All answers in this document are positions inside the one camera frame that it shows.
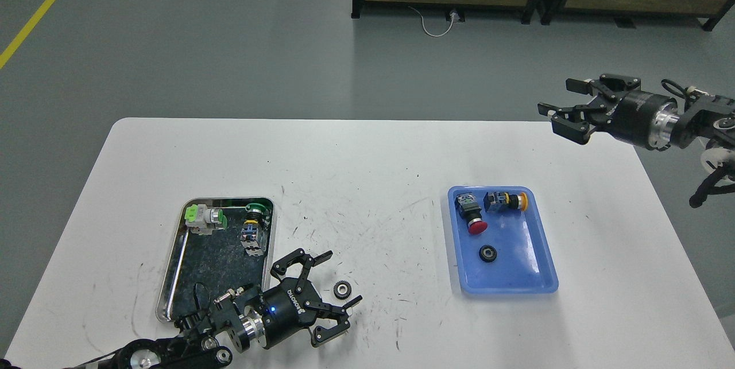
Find green push button switch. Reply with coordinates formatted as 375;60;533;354
183;204;229;235

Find yellow push button switch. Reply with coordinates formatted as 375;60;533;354
483;191;529;213

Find red mushroom push button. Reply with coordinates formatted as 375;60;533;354
455;193;488;235

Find silver metal tray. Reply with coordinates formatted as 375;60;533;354
155;197;276;324

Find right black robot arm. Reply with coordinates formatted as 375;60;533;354
537;73;734;208

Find blue plastic tray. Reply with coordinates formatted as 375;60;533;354
448;185;559;296

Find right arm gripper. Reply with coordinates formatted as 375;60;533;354
537;74;679;151

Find green selector switch blue contacts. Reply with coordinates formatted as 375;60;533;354
241;203;271;257

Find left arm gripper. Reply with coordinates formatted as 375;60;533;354
241;248;363;352

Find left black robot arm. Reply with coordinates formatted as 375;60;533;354
79;248;362;368

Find black gear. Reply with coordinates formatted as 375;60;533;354
478;244;498;263
332;280;352;300

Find white cable on floor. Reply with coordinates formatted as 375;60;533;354
409;5;463;38

